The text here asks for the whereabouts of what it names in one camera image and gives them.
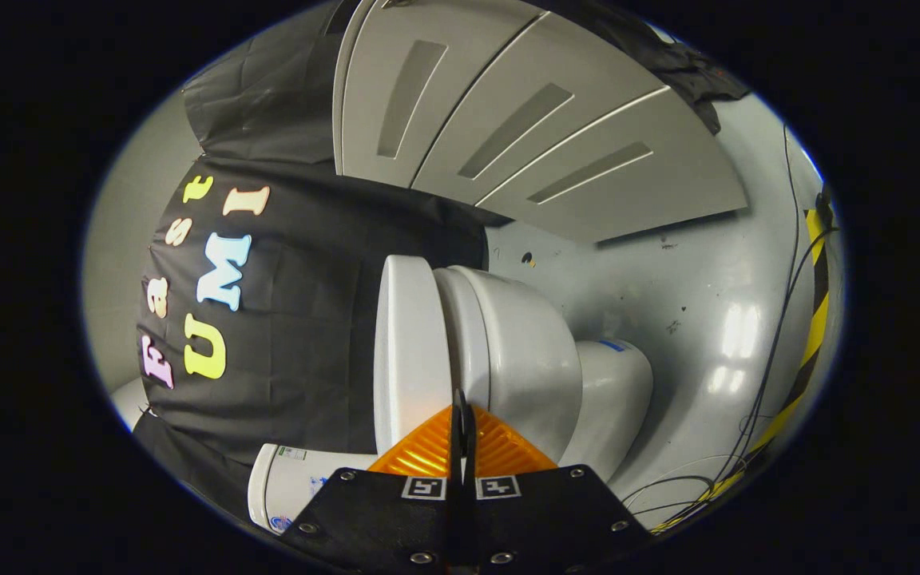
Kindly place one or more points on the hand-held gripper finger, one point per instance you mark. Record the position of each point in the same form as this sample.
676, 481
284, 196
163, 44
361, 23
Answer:
454, 511
473, 511

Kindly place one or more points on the white toilet lid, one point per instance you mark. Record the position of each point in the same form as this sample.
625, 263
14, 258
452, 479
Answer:
408, 343

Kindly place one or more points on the white ceramic toilet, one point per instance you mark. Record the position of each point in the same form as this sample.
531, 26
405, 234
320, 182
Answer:
524, 359

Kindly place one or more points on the black backdrop cloth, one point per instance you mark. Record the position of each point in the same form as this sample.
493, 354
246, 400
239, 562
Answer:
308, 319

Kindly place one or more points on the yellow black hazard tape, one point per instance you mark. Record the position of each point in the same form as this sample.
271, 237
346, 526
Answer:
818, 319

